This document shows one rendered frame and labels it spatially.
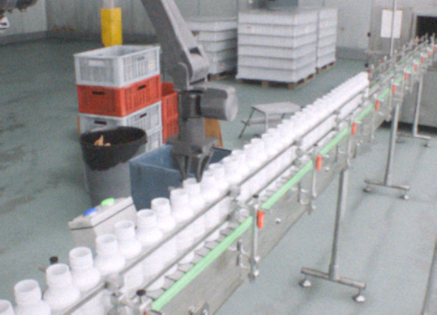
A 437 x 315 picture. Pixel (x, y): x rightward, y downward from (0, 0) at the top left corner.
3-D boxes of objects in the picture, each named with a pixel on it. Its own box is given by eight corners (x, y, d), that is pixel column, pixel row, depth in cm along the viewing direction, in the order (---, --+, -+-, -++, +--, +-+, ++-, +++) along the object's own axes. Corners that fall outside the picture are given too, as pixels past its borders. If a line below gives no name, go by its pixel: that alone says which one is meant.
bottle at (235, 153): (228, 203, 139) (229, 147, 134) (249, 205, 138) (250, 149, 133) (225, 212, 134) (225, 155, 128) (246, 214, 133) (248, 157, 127)
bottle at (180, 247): (170, 251, 114) (168, 185, 109) (196, 253, 114) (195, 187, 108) (165, 264, 109) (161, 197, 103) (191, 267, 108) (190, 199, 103)
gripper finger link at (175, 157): (186, 173, 115) (184, 135, 112) (212, 178, 112) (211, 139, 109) (169, 182, 110) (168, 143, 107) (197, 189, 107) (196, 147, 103)
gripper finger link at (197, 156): (188, 174, 115) (187, 135, 112) (214, 179, 112) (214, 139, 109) (172, 183, 110) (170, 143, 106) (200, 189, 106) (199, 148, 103)
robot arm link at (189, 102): (186, 83, 108) (172, 88, 103) (214, 86, 104) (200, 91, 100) (186, 114, 110) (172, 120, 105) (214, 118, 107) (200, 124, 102)
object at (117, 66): (120, 87, 346) (119, 57, 339) (74, 84, 361) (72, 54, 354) (161, 73, 400) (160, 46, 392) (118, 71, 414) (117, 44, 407)
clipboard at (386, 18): (399, 38, 522) (403, 8, 511) (379, 37, 532) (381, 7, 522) (400, 38, 524) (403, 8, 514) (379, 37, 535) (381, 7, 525)
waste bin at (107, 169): (123, 243, 316) (116, 150, 295) (73, 227, 337) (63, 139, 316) (163, 216, 353) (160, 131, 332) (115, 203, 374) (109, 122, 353)
